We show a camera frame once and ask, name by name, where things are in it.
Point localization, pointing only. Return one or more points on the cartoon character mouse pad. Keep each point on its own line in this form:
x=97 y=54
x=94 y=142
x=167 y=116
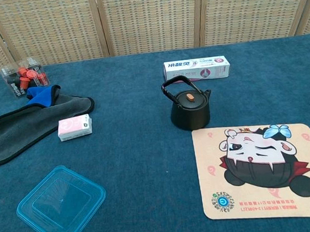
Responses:
x=263 y=190

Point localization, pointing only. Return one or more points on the grey microfibre cloth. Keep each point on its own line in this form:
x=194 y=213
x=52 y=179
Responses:
x=21 y=128

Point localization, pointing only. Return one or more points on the blue microfibre cloth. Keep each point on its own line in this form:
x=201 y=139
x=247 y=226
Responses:
x=43 y=95

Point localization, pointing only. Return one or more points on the red stopper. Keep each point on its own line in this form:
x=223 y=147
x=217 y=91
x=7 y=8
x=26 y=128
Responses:
x=42 y=78
x=32 y=74
x=22 y=71
x=23 y=83

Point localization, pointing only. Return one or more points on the pink tissue pack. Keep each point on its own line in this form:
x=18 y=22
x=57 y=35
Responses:
x=73 y=128

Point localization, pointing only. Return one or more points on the white toothpaste box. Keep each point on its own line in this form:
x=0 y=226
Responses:
x=194 y=72

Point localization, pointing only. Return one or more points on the clear plastic box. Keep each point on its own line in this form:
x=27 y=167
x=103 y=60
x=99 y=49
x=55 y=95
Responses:
x=17 y=80

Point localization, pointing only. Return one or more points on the woven folding screen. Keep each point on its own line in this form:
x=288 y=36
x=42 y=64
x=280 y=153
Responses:
x=148 y=18

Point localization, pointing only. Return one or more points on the blue transparent plastic container lid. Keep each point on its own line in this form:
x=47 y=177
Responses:
x=62 y=204

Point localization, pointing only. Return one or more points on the blue tablecloth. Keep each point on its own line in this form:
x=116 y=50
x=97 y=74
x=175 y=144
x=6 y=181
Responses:
x=137 y=156

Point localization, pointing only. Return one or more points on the black cast iron teapot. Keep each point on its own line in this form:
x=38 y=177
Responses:
x=189 y=116

